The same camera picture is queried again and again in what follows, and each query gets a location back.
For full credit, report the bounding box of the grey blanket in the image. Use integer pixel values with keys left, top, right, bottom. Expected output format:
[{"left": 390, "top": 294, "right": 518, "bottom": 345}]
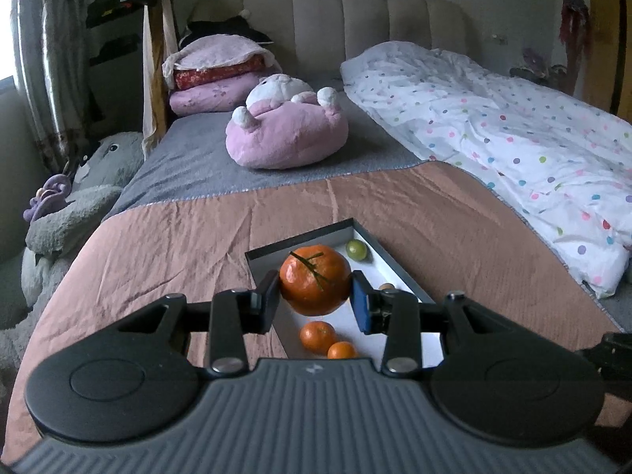
[{"left": 101, "top": 76, "right": 435, "bottom": 223}]

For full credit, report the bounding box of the pink pillow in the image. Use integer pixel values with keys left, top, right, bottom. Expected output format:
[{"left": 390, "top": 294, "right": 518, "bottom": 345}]
[{"left": 169, "top": 71, "right": 270, "bottom": 113}]

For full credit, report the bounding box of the dark bedside clutter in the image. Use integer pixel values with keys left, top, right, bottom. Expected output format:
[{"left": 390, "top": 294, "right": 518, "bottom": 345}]
[{"left": 510, "top": 49, "right": 568, "bottom": 90}]

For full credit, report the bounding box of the black cloth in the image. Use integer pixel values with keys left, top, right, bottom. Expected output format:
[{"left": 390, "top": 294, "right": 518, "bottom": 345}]
[{"left": 179, "top": 9, "right": 275, "bottom": 45}]

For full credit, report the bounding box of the window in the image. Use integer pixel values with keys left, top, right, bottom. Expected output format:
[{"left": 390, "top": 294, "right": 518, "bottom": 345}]
[{"left": 0, "top": 0, "right": 21, "bottom": 92}]

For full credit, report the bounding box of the wooden door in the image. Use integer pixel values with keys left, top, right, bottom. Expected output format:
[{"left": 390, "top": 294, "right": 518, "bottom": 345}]
[{"left": 587, "top": 0, "right": 632, "bottom": 119}]

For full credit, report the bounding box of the pink plush toy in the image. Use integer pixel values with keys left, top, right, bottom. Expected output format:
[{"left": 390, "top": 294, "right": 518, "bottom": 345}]
[{"left": 226, "top": 73, "right": 349, "bottom": 169}]

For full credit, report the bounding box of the wooden post with white cloth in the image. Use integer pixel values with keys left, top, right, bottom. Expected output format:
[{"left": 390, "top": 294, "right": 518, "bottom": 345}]
[{"left": 141, "top": 0, "right": 179, "bottom": 154}]

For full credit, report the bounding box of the pink bedspread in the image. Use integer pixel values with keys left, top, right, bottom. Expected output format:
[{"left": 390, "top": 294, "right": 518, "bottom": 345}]
[{"left": 2, "top": 160, "right": 623, "bottom": 455}]

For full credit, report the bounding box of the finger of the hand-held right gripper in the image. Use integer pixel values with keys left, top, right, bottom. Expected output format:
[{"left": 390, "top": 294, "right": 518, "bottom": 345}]
[{"left": 575, "top": 333, "right": 632, "bottom": 396}]

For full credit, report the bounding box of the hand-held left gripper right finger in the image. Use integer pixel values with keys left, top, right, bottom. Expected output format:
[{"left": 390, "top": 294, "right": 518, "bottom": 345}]
[{"left": 350, "top": 269, "right": 525, "bottom": 376}]

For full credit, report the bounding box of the grey plush toy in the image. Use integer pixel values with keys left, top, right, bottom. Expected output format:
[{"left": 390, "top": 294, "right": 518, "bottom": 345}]
[{"left": 0, "top": 131, "right": 146, "bottom": 371}]

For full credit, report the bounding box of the patterned curtain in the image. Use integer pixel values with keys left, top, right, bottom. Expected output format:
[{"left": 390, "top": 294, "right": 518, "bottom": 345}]
[{"left": 12, "top": 0, "right": 107, "bottom": 169}]

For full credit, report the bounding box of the white polka dot duvet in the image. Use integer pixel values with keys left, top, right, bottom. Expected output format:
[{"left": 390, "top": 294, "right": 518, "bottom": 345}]
[{"left": 340, "top": 41, "right": 632, "bottom": 299}]

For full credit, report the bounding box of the large orange with stem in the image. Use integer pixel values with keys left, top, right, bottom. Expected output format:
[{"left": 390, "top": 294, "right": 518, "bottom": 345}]
[{"left": 279, "top": 244, "right": 352, "bottom": 317}]

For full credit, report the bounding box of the beige padded headboard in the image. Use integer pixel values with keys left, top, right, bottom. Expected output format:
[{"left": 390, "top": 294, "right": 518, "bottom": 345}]
[{"left": 190, "top": 0, "right": 482, "bottom": 80}]

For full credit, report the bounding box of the light pink fluffy towel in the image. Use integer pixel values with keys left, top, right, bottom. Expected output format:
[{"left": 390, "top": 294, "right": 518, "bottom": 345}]
[{"left": 163, "top": 36, "right": 282, "bottom": 72}]

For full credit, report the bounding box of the black box with white inside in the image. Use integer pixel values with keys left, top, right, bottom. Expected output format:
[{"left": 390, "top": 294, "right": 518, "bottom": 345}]
[{"left": 245, "top": 217, "right": 442, "bottom": 369}]

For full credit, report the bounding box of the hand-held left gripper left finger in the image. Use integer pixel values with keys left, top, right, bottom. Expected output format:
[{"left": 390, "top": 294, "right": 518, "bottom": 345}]
[{"left": 106, "top": 269, "right": 282, "bottom": 375}]

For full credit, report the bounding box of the red patterned pillow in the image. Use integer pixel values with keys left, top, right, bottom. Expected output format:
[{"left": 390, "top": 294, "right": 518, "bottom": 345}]
[{"left": 174, "top": 56, "right": 270, "bottom": 90}]

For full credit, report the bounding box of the purple toy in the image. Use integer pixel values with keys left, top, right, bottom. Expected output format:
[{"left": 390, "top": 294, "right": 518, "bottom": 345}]
[{"left": 23, "top": 174, "right": 72, "bottom": 221}]

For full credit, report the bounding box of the red hanging ornament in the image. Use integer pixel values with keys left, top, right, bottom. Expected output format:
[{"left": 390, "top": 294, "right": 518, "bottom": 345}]
[{"left": 559, "top": 0, "right": 591, "bottom": 53}]

